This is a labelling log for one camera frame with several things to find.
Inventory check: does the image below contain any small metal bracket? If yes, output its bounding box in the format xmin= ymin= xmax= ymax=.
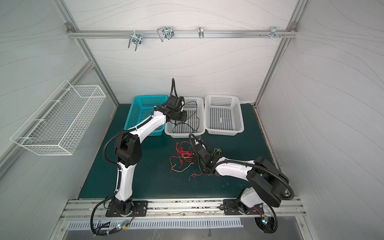
xmin=198 ymin=27 xmax=204 ymax=39

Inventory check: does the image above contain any metal u-bolt clamp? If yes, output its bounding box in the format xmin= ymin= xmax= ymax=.
xmin=128 ymin=33 xmax=142 ymax=51
xmin=157 ymin=26 xmax=175 ymax=42

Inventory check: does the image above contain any horizontal aluminium rail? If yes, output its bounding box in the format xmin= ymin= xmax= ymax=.
xmin=67 ymin=29 xmax=299 ymax=39

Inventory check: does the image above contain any metal U-bolt clamp middle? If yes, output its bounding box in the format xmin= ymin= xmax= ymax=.
xmin=157 ymin=26 xmax=175 ymax=42

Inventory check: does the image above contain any metal U-bolt clamp left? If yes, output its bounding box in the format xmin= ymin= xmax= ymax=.
xmin=128 ymin=33 xmax=142 ymax=51

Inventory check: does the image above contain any white perforated basket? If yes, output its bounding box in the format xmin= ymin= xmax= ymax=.
xmin=164 ymin=97 xmax=206 ymax=138
xmin=204 ymin=95 xmax=245 ymax=136

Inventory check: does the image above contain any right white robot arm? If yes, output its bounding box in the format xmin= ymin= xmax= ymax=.
xmin=189 ymin=134 xmax=295 ymax=234

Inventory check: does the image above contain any teal perforated plastic basket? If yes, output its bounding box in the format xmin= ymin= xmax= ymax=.
xmin=124 ymin=95 xmax=168 ymax=134

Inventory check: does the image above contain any red cable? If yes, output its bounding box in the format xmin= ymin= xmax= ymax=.
xmin=169 ymin=140 xmax=203 ymax=181

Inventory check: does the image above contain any white perforated basket middle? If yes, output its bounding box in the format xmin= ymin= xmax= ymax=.
xmin=164 ymin=97 xmax=206 ymax=138

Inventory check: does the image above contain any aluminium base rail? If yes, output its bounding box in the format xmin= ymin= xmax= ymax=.
xmin=59 ymin=197 xmax=307 ymax=221

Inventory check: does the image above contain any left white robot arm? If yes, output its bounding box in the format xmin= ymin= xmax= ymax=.
xmin=90 ymin=79 xmax=188 ymax=237

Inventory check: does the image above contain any white wire wall basket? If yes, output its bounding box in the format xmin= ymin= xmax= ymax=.
xmin=10 ymin=80 xmax=106 ymax=156

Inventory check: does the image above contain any white slotted cable duct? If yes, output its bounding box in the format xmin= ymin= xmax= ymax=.
xmin=67 ymin=218 xmax=244 ymax=231

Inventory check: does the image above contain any black thin cable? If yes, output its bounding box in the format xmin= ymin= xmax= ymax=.
xmin=172 ymin=100 xmax=201 ymax=134

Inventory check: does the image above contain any metal clamp right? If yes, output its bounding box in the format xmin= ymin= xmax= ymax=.
xmin=260 ymin=27 xmax=286 ymax=39

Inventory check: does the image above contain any white perforated basket right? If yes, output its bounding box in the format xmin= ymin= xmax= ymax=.
xmin=204 ymin=95 xmax=245 ymax=136

